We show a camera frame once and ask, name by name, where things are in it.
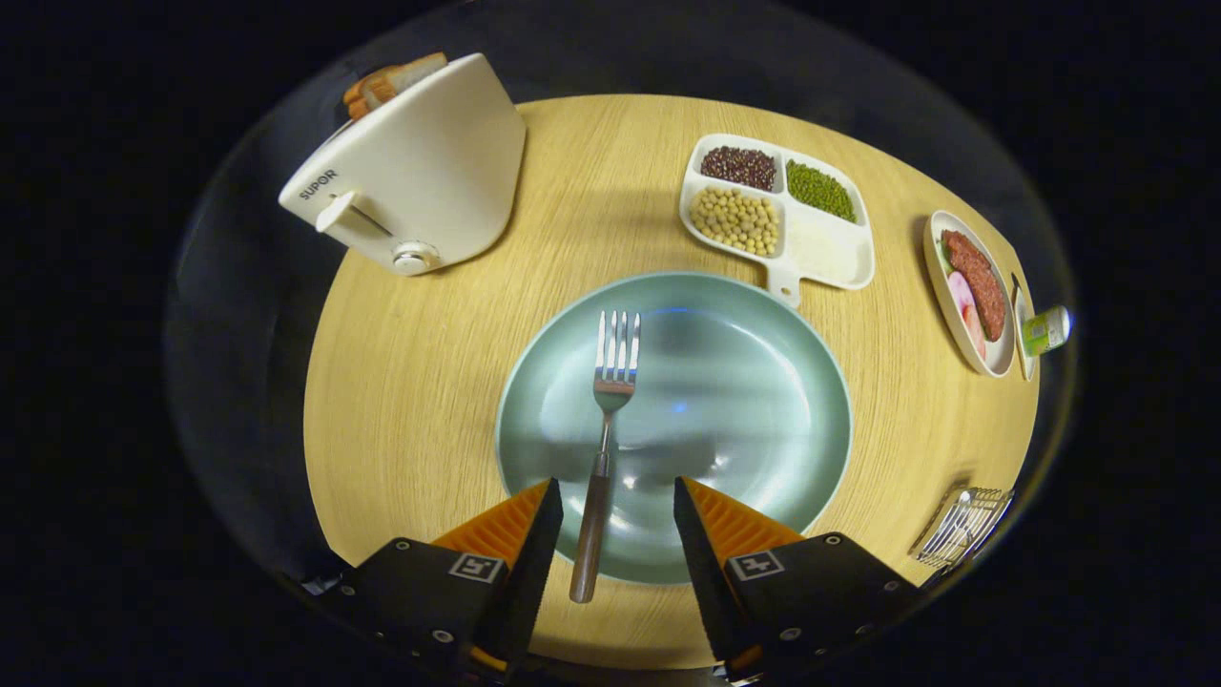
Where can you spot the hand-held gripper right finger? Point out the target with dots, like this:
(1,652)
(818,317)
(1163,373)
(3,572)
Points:
(706,572)

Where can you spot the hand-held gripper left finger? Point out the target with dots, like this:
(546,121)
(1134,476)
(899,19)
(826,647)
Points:
(534,572)

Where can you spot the light blue plate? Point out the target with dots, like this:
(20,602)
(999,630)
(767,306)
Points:
(744,401)

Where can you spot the white divided tray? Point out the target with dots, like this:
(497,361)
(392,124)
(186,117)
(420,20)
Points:
(830,253)

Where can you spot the pile of yellow soybeans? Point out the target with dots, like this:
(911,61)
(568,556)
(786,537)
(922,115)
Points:
(734,219)

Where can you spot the salmon pink ham slice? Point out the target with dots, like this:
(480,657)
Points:
(975,334)

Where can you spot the white plate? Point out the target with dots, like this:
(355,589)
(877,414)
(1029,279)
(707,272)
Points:
(1000,355)

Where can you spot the small white saucer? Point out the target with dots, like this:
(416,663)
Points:
(1023,367)

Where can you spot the pale pink ham slice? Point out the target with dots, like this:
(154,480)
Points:
(959,291)

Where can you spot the green lettuce leaf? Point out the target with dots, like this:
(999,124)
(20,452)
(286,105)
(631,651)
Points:
(943,256)

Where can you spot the brown meat steak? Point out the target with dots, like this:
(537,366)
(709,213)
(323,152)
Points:
(978,281)

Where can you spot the pile of green beans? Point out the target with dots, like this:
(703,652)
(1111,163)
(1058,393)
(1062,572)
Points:
(820,191)

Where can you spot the pile of dark red beans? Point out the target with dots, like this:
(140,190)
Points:
(739,167)

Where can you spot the silver bottle with green label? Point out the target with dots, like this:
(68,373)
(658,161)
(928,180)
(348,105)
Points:
(1045,329)

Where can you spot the white toaster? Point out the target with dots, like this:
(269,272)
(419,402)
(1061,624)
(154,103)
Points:
(429,162)

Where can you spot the toast bread slices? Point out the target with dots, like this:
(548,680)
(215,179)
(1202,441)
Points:
(391,81)

